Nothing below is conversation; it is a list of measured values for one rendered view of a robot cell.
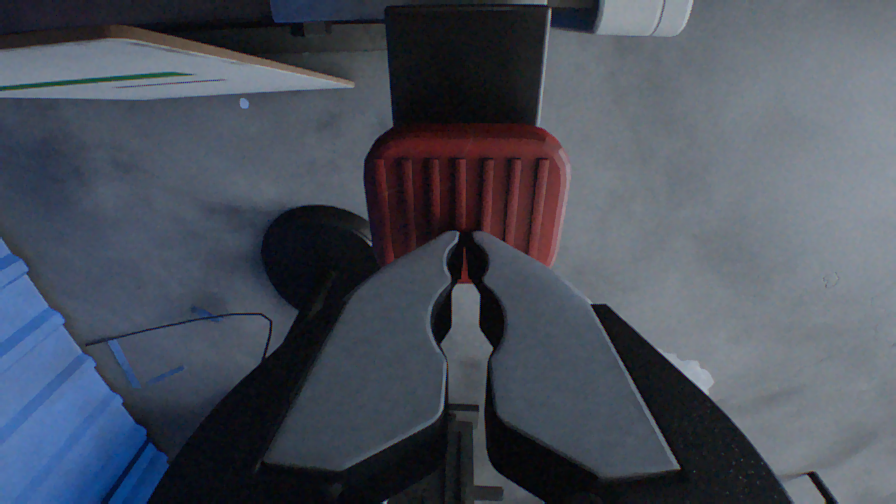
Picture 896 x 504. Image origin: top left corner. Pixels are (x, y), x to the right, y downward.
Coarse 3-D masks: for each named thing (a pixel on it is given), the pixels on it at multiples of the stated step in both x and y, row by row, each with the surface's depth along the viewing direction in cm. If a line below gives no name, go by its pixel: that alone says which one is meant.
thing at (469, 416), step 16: (448, 416) 134; (464, 416) 136; (448, 432) 134; (464, 432) 133; (448, 448) 129; (464, 448) 128; (448, 464) 124; (464, 464) 124; (432, 480) 120; (448, 480) 120; (464, 480) 119; (400, 496) 116; (416, 496) 116; (432, 496) 116; (448, 496) 115; (464, 496) 115; (480, 496) 141; (496, 496) 140
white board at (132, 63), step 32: (32, 32) 24; (64, 32) 24; (96, 32) 24; (128, 32) 25; (0, 64) 29; (32, 64) 31; (64, 64) 32; (96, 64) 33; (128, 64) 34; (160, 64) 36; (192, 64) 37; (224, 64) 39; (256, 64) 42; (0, 96) 53; (32, 96) 57; (64, 96) 61; (96, 96) 66; (128, 96) 71; (160, 96) 76
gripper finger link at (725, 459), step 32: (608, 320) 8; (640, 352) 7; (640, 384) 7; (672, 384) 7; (672, 416) 6; (704, 416) 6; (672, 448) 6; (704, 448) 6; (736, 448) 6; (672, 480) 5; (704, 480) 5; (736, 480) 5; (768, 480) 5
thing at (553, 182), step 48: (384, 144) 12; (432, 144) 12; (480, 144) 12; (528, 144) 12; (384, 192) 13; (432, 192) 13; (480, 192) 13; (528, 192) 13; (384, 240) 14; (528, 240) 13
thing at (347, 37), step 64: (0, 0) 20; (64, 0) 20; (128, 0) 20; (192, 0) 20; (256, 0) 20; (320, 0) 18; (384, 0) 18; (448, 0) 18; (512, 0) 18; (576, 0) 20
